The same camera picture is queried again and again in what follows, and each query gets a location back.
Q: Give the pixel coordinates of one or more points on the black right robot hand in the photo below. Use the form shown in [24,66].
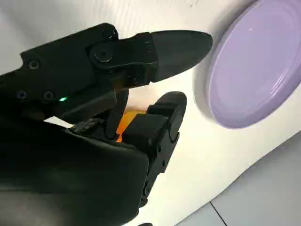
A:
[65,164]

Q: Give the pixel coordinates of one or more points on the orange and white bread roll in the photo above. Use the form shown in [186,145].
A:
[127,121]

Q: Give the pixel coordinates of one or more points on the lilac plate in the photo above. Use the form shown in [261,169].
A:
[254,70]

